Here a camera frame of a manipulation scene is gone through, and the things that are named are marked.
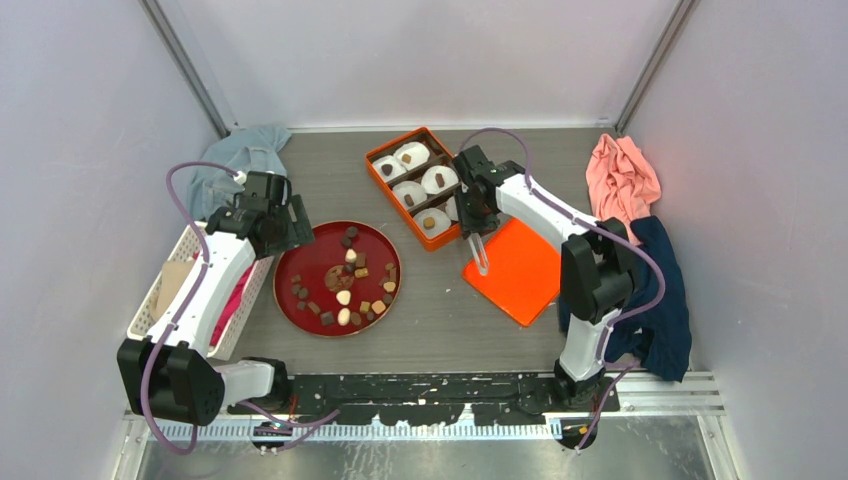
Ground round red plate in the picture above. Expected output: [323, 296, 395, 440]
[273, 221, 402, 338]

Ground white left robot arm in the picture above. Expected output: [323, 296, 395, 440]
[117, 171, 314, 427]

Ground orange chocolate box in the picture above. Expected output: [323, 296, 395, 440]
[365, 127, 462, 251]

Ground beige cloth in basket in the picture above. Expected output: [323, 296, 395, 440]
[151, 260, 195, 322]

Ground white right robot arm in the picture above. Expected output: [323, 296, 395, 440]
[452, 146, 639, 411]

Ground light blue denim cloth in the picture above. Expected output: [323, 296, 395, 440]
[186, 125, 292, 221]

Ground orange box lid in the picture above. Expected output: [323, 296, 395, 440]
[462, 219, 560, 328]

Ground metal tweezers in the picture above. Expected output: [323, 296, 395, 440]
[468, 233, 490, 276]

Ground white oval chocolate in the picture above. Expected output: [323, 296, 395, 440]
[337, 307, 351, 326]

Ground caramel rounded square chocolate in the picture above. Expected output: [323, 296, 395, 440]
[371, 300, 387, 315]

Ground dark square pyramid chocolate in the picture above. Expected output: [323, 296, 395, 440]
[319, 312, 336, 326]

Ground pink cloth in basket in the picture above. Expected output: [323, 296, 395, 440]
[209, 264, 255, 347]

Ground white paper cup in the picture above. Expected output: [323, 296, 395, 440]
[445, 196, 459, 222]
[413, 208, 453, 239]
[393, 141, 430, 171]
[392, 180, 428, 210]
[372, 155, 408, 183]
[420, 165, 459, 195]

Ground white rounded chocolate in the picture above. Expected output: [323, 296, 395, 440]
[335, 290, 352, 306]

